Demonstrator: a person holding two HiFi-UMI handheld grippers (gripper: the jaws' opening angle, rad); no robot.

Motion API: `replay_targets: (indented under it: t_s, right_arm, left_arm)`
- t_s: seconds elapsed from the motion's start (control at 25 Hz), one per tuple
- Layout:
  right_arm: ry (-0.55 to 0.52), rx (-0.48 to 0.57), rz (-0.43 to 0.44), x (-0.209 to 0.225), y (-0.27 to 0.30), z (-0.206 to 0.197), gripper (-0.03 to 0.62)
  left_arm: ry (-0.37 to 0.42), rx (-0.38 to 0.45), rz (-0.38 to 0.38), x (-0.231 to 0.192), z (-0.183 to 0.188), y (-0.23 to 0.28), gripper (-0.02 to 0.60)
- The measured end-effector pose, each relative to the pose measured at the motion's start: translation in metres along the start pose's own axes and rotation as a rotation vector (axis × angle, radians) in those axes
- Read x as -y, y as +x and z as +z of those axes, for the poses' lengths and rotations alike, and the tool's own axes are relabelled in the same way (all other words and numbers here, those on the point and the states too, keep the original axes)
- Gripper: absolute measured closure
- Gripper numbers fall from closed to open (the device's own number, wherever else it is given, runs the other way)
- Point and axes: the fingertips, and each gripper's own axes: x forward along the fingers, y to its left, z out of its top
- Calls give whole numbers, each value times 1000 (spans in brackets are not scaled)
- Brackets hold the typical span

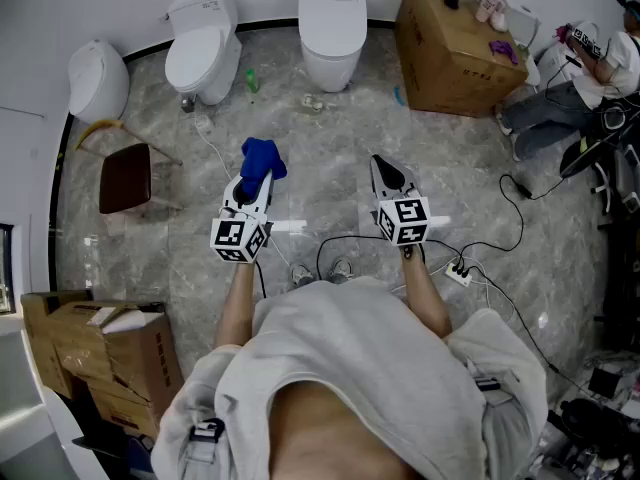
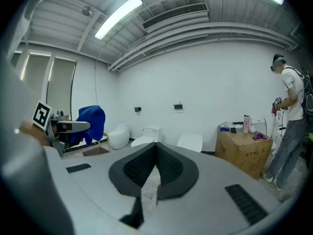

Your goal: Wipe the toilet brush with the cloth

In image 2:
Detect white ceiling pipes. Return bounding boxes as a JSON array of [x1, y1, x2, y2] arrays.
[[107, 22, 301, 72]]

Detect wooden chair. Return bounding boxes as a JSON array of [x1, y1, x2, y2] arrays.
[[82, 132, 111, 157]]

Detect white egg-shaped toilet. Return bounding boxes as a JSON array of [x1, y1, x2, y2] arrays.
[[108, 123, 130, 150]]

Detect pink tumbler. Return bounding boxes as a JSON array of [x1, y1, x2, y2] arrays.
[[243, 115, 252, 134]]

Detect large cardboard box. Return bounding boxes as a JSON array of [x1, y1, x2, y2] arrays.
[[214, 125, 274, 180]]

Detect person's grey sweatshirt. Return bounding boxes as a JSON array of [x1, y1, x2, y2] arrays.
[[0, 50, 76, 235]]

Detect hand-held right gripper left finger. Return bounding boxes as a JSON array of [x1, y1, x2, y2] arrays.
[[61, 142, 157, 230]]

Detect grey window blind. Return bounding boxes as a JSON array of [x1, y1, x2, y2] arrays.
[[46, 57, 78, 118], [21, 54, 52, 100]]

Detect person's left forearm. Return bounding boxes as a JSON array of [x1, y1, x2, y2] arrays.
[[19, 120, 51, 146]]

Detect blue wiping cloth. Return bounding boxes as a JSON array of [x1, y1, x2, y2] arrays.
[[69, 105, 106, 146]]

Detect long ceiling light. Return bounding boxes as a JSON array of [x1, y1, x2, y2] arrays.
[[94, 0, 143, 40]]

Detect white toilet with tank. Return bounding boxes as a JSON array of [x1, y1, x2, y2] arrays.
[[131, 125, 162, 148]]

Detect ceiling air vent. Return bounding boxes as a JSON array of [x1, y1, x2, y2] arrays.
[[142, 3, 210, 31]]

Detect hanging thin cable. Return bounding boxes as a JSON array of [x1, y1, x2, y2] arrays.
[[94, 50, 101, 106]]

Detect white flat-lid toilet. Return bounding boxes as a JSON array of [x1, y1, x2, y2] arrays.
[[176, 133, 203, 153]]

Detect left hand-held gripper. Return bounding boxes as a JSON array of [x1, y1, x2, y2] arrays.
[[31, 100, 91, 158]]

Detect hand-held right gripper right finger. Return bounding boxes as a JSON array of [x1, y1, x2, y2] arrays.
[[140, 142, 282, 235]]

